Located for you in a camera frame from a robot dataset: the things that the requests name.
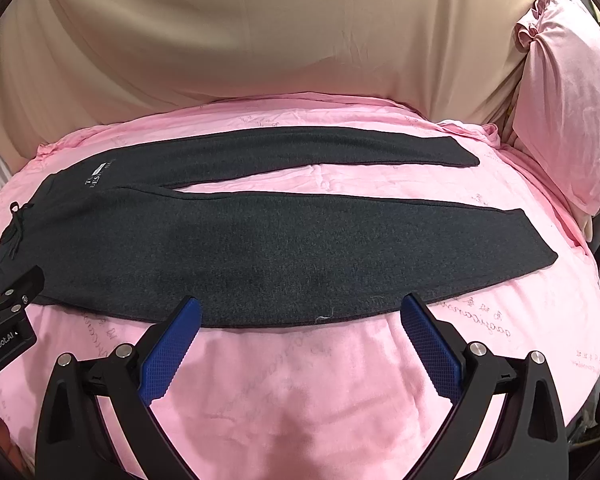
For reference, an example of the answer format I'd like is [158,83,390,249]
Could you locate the dark grey knit pants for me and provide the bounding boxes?
[0,126,557,328]

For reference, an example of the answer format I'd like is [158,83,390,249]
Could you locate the pink bed sheet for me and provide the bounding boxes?
[0,94,600,479]

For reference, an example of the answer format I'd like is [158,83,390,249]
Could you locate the beige upholstered headboard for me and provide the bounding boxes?
[0,0,534,170]

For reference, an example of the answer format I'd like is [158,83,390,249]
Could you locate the pink pillow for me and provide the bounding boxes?
[513,0,600,216]

